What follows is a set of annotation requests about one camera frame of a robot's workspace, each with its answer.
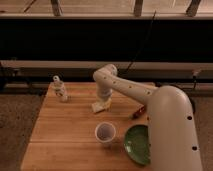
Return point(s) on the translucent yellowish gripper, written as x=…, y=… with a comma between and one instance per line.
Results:
x=105, y=104

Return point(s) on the white sponge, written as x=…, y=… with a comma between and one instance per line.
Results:
x=98, y=107

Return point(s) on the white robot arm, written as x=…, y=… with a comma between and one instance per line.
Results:
x=171, y=126

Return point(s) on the green ceramic plate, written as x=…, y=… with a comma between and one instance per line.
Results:
x=136, y=144

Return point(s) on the red brown marker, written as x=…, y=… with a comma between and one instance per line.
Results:
x=139, y=112

